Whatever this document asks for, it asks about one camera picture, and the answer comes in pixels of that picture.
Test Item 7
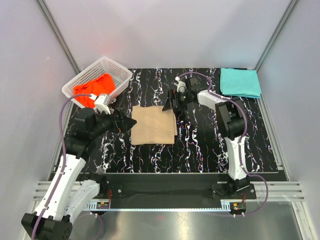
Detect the white slotted cable duct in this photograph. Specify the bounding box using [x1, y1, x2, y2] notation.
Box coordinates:
[84, 200, 231, 212]

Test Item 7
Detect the orange t shirt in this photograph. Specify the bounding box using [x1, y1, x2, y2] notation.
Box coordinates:
[73, 73, 116, 108]

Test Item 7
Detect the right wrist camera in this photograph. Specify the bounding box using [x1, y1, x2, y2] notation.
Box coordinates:
[174, 76, 186, 93]

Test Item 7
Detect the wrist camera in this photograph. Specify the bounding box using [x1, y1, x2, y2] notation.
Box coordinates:
[89, 93, 111, 115]
[174, 76, 186, 93]

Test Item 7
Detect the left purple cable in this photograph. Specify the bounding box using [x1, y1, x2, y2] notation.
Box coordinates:
[31, 93, 105, 240]

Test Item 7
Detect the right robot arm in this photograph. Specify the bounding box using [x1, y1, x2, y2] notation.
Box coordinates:
[162, 76, 250, 199]

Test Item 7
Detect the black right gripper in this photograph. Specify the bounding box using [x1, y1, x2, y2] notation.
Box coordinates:
[162, 90, 191, 113]

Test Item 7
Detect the aluminium frame rail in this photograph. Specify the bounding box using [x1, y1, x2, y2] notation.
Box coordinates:
[253, 181, 305, 202]

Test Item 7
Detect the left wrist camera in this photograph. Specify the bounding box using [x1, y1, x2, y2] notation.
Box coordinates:
[89, 93, 111, 115]

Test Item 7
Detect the white plastic laundry basket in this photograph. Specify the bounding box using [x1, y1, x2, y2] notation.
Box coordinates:
[61, 57, 133, 104]

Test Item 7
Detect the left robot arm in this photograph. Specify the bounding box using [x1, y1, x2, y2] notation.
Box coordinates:
[21, 107, 137, 240]

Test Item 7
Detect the beige t shirt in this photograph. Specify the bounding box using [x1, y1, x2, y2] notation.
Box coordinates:
[131, 105, 178, 146]

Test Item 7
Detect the folded teal t shirt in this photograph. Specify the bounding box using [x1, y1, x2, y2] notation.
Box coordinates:
[220, 68, 262, 98]

